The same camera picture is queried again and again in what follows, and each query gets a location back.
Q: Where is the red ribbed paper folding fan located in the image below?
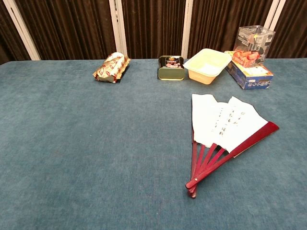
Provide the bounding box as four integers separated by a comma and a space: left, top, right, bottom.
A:
185, 93, 280, 199

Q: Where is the silver red snack packet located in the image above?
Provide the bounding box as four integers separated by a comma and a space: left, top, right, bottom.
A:
92, 51, 131, 84

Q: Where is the cream plastic food tray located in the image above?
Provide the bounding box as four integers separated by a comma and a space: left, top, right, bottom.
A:
183, 48, 233, 85

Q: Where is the orange red snack packet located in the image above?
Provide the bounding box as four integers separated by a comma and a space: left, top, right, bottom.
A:
231, 49, 262, 68

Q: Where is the blue cardboard box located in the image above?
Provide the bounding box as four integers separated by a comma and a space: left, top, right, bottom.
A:
224, 50, 274, 91

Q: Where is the clear plastic box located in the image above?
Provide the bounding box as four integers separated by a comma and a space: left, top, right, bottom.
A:
233, 25, 276, 65

